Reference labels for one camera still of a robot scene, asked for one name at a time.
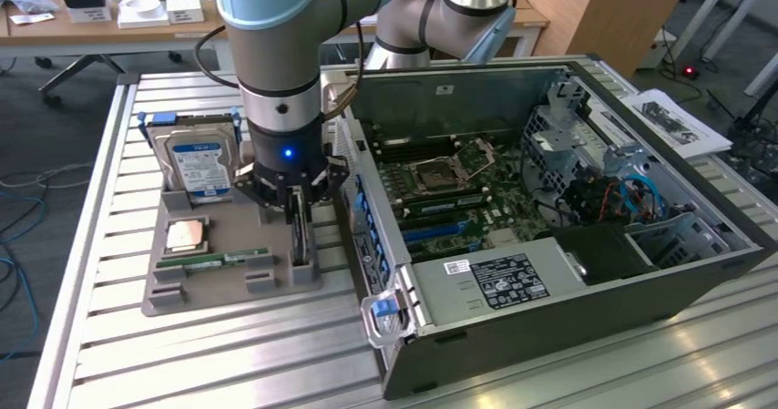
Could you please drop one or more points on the metal disk bay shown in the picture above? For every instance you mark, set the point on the metal disk bay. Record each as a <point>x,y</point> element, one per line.
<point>700,240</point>

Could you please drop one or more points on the flat white box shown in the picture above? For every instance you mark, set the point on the flat white box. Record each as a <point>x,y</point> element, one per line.
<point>144,23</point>

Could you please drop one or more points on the small white box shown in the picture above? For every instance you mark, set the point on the small white box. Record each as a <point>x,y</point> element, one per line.
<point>185,8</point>

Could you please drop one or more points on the blue disk caddy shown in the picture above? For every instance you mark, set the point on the blue disk caddy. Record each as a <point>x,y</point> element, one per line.
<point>164,119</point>

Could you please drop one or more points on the printed paper sheets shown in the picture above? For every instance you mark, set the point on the printed paper sheets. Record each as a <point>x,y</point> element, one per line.
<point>675,126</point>

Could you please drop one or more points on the black tripod stand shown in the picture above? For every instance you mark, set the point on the black tripod stand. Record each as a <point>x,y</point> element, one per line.
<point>751,124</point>

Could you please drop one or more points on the grey parts rack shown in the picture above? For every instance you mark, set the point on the grey parts rack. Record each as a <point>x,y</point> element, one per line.
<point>244,245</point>

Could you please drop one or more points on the green motherboard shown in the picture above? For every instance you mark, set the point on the green motherboard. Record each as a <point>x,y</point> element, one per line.
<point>517,204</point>

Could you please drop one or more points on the grey office chair base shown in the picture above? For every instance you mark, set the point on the grey office chair base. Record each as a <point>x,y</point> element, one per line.
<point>86,65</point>

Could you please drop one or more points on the open dark PC case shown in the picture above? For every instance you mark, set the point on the open dark PC case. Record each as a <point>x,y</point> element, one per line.
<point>548,336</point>

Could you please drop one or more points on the black RAM stick with sticker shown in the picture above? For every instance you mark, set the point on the black RAM stick with sticker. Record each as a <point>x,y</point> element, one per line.
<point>441,207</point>

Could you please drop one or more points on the white table frame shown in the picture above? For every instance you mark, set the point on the white table frame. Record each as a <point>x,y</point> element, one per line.
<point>712,54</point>

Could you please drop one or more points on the white wall box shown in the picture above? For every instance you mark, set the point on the white wall box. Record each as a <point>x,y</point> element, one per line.
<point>653,56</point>

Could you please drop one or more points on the green RAM stick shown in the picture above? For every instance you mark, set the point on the green RAM stick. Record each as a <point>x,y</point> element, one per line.
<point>208,259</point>

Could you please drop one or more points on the blue case latch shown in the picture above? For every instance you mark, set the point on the blue case latch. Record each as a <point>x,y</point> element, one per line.
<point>384,311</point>

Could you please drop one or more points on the copper-toned CPU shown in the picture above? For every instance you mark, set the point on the copper-toned CPU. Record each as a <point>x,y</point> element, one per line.
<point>186,236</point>

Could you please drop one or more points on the white card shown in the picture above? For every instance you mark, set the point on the white card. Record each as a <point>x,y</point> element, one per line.
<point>31,18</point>

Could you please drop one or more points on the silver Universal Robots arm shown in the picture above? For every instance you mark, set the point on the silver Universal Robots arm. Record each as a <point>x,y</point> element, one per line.
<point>274,63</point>

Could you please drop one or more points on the white tape roll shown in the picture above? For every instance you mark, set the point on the white tape roll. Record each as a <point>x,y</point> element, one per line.
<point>132,4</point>

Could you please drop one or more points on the hard disk with blue label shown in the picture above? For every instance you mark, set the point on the hard disk with blue label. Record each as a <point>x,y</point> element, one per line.
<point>198,167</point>

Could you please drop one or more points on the blue expansion slot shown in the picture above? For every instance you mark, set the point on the blue expansion slot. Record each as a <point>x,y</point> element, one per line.
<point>434,232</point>

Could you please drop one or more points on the grey power supply unit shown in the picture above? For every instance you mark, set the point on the grey power supply unit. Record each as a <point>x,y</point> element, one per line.
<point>450,299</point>

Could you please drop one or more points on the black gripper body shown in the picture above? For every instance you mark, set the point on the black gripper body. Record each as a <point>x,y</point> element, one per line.
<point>289,154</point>

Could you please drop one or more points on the graphics card with black cooler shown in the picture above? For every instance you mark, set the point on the graphics card with black cooler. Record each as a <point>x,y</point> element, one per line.
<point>301,240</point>

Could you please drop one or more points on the white box with black lid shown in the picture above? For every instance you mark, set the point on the white box with black lid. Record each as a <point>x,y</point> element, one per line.
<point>92,15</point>

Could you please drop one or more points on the power strip with red light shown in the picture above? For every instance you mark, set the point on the power strip with red light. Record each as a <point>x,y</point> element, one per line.
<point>689,72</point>

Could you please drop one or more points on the metal socket cover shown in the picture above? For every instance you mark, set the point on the metal socket cover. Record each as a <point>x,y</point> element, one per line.
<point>477,158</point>

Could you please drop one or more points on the wooden office desk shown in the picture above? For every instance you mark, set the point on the wooden office desk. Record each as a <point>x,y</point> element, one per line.
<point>61,31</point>
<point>532,19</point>

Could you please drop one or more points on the black RAM slot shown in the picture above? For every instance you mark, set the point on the black RAM slot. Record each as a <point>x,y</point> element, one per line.
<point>413,142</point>
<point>420,155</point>

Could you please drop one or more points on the CPU socket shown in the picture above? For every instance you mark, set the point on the CPU socket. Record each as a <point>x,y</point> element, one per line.
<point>434,176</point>

